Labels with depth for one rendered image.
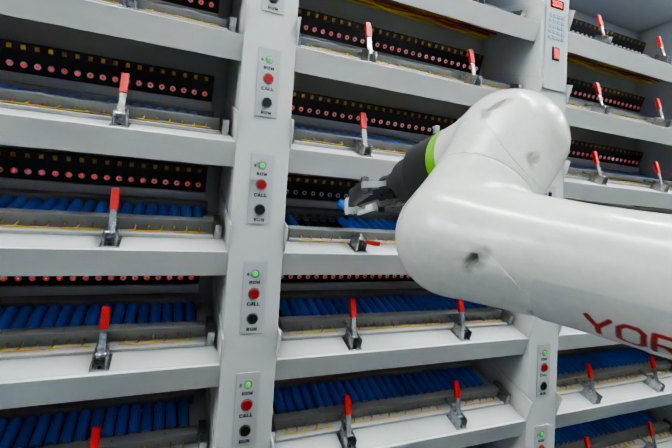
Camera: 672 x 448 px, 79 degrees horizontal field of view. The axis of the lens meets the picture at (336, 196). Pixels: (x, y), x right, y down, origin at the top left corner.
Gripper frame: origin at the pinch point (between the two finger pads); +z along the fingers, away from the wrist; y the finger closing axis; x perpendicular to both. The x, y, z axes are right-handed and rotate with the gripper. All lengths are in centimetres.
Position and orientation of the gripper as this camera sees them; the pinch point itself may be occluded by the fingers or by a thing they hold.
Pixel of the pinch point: (360, 204)
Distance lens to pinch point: 73.5
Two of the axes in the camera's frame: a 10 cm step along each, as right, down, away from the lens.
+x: 0.2, 9.8, -2.1
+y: -9.2, -0.7, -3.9
